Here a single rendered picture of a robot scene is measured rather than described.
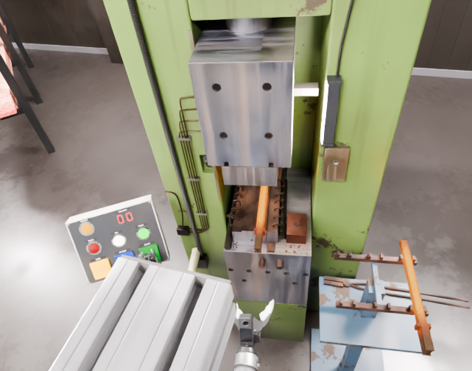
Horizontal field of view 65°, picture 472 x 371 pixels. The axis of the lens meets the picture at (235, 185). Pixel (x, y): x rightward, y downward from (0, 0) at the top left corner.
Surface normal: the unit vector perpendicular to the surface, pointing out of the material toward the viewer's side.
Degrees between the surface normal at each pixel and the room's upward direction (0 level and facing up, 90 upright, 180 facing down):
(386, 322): 0
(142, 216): 60
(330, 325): 0
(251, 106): 90
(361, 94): 90
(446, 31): 90
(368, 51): 90
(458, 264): 0
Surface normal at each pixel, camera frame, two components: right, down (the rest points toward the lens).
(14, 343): -0.09, -0.70
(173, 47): -0.13, 0.72
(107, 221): 0.22, 0.22
